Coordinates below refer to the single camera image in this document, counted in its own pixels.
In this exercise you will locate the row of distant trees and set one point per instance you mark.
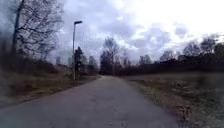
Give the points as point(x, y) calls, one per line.
point(107, 61)

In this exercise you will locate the small dark evergreen tree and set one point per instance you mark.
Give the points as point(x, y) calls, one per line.
point(78, 60)

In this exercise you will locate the street lamp pole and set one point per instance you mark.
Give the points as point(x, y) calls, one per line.
point(73, 50)

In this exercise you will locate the grey asphalt path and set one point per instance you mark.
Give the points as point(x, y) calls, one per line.
point(106, 106)

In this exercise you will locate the dark hedge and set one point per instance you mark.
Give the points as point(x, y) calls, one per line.
point(166, 68)

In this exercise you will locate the dry grass verge with leaves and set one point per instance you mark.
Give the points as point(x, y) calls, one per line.
point(186, 96)

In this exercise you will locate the dark bushes on slope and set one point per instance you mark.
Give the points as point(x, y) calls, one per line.
point(23, 64)

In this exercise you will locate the large bare tree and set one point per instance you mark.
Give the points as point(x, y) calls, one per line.
point(16, 30)

